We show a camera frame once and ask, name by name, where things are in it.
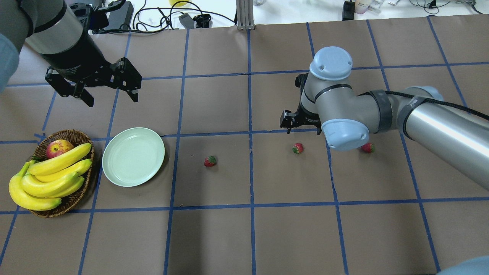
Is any light green plate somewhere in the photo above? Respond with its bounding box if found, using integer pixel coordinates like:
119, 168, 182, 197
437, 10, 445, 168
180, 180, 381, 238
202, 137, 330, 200
102, 127, 165, 188

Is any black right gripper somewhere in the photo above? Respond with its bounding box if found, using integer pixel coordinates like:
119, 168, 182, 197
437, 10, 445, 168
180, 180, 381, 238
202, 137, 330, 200
280, 73, 322, 135

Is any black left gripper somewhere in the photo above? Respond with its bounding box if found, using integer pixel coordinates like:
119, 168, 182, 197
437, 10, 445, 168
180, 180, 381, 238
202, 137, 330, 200
40, 34, 142, 107

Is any yellow banana bunch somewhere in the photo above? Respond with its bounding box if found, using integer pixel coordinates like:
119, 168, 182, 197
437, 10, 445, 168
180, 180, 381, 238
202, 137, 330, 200
8, 143, 92, 211

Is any red apple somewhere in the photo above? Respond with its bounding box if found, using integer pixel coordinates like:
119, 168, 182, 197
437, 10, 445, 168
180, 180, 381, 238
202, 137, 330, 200
46, 139, 74, 159

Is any black power adapter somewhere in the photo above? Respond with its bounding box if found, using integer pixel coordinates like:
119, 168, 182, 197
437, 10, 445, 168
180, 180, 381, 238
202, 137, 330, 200
342, 0, 356, 21

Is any strawberry nearest plate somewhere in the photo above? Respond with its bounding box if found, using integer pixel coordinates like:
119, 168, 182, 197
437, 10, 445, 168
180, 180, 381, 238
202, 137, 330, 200
204, 155, 217, 167

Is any aluminium frame post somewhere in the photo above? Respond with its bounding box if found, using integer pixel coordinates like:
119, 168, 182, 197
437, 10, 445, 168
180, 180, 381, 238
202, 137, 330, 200
236, 0, 255, 30

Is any black power brick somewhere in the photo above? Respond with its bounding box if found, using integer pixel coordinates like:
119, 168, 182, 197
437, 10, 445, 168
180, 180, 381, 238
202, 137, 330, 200
103, 0, 134, 30

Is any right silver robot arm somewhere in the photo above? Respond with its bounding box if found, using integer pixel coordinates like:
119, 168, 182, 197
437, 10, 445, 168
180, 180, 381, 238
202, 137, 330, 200
280, 46, 489, 189

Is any white paper cup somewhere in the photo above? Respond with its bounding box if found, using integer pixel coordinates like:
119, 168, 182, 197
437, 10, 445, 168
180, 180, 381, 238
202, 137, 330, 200
354, 0, 372, 14

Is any strawberry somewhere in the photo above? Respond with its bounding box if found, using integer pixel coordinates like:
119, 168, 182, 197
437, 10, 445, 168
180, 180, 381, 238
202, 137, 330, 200
361, 142, 375, 154
292, 143, 304, 154

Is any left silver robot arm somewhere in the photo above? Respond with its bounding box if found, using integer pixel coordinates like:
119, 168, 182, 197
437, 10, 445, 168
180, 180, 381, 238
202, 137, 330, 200
0, 0, 142, 107

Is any wicker fruit basket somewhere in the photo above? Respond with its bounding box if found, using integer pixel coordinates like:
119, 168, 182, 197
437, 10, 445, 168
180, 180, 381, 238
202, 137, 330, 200
27, 129, 96, 218

